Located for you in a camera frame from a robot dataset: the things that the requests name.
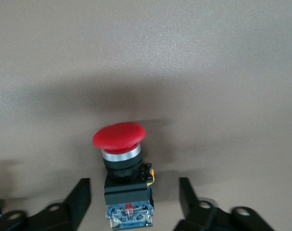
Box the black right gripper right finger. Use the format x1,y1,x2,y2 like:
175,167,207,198
173,177,277,231

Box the red mushroom push button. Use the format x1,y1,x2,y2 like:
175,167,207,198
92,122,155,228

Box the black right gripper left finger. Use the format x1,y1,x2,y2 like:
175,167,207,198
2,178,92,231

